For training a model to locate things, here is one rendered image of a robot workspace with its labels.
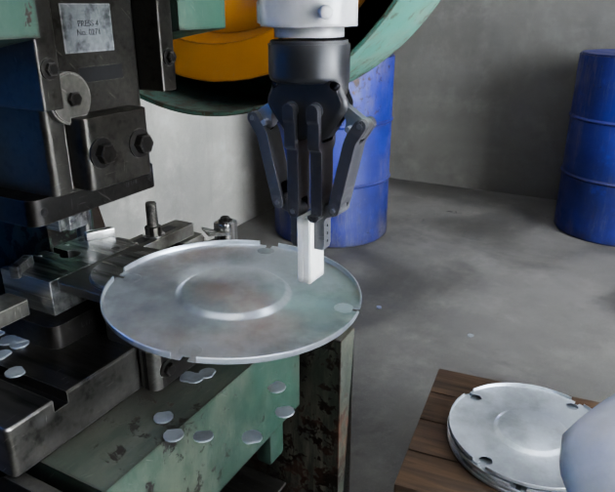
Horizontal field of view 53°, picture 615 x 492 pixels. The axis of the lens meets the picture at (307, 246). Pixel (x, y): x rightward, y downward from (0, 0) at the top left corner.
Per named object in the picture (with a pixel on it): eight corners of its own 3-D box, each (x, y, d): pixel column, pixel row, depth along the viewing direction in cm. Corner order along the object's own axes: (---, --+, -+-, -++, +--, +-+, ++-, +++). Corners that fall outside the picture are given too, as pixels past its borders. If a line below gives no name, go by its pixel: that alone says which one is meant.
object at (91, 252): (141, 271, 87) (138, 242, 85) (55, 315, 75) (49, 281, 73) (95, 260, 91) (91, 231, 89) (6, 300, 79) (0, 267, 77)
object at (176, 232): (207, 248, 104) (203, 189, 100) (137, 285, 90) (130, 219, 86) (180, 242, 106) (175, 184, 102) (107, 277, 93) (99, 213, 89)
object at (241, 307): (336, 388, 54) (337, 380, 54) (43, 339, 60) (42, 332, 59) (375, 260, 80) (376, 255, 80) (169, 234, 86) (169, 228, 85)
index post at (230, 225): (241, 274, 94) (238, 215, 90) (229, 281, 91) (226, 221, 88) (225, 270, 95) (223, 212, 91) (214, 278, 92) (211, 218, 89)
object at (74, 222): (94, 222, 81) (90, 194, 79) (64, 232, 77) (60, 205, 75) (76, 218, 82) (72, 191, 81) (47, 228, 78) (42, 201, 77)
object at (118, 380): (260, 302, 98) (258, 267, 96) (16, 480, 61) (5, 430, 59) (120, 266, 112) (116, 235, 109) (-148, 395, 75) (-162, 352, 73)
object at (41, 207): (160, 202, 84) (157, 163, 82) (39, 250, 68) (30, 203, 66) (77, 187, 91) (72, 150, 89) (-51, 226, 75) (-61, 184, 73)
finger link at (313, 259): (317, 210, 63) (323, 211, 62) (317, 272, 65) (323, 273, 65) (303, 218, 60) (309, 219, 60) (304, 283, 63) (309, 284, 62)
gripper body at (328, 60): (246, 37, 54) (251, 142, 58) (332, 38, 50) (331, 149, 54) (290, 34, 60) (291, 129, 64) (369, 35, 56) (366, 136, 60)
